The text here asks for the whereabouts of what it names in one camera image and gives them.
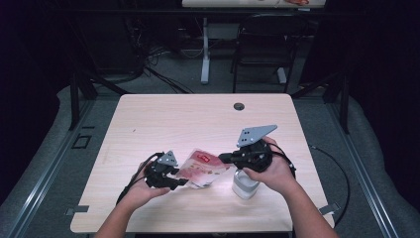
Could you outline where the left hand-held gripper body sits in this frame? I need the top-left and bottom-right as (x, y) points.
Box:
(144, 150), (182, 190)

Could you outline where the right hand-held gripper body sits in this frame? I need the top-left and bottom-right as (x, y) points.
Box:
(231, 124), (278, 174)

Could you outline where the red and clear plastic pouch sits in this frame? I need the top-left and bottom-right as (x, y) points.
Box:
(174, 149), (237, 190)

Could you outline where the person's left hand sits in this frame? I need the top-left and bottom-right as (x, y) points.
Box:
(122, 160), (163, 213)

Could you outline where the person's right hand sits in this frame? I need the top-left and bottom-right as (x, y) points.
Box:
(242, 136), (298, 196)

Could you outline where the black metal stand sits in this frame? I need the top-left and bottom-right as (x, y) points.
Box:
(67, 70), (131, 132)
(290, 70), (352, 135)

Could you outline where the white-legged background desk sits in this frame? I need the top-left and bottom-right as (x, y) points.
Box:
(181, 0), (327, 85)

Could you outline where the black folding chair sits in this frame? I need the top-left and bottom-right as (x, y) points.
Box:
(230, 13), (312, 94)

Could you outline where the black curtain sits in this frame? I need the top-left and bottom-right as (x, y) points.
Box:
(310, 0), (420, 209)
(0, 0), (80, 202)

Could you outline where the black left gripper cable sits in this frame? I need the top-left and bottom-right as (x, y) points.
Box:
(115, 152), (165, 206)

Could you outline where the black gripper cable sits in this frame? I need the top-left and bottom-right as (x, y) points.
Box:
(270, 142), (351, 229)
(115, 152), (165, 206)

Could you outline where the grey table bracket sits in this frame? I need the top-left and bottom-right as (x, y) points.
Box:
(64, 204), (90, 217)
(318, 201), (342, 216)

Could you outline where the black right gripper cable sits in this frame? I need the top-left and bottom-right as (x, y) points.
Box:
(270, 142), (351, 229)

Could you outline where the bundle of floor cables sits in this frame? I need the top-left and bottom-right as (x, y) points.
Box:
(124, 18), (196, 95)

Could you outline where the aluminium floor rail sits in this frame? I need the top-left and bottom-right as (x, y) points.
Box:
(325, 98), (401, 238)
(2, 98), (97, 238)

